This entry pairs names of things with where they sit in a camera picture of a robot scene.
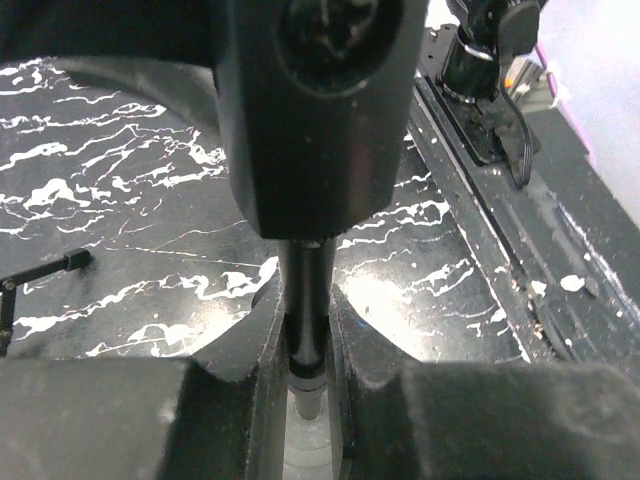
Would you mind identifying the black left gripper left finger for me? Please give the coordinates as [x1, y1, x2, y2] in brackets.
[1, 288, 287, 479]

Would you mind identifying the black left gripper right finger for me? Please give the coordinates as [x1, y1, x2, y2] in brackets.
[327, 289, 639, 479]

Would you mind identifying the black tripod shock-mount stand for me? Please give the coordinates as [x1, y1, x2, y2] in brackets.
[0, 248, 94, 359]

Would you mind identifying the black round-base stand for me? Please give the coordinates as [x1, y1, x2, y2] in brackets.
[0, 0, 431, 480]

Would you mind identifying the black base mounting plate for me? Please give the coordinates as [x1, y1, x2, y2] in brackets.
[409, 25, 639, 379]

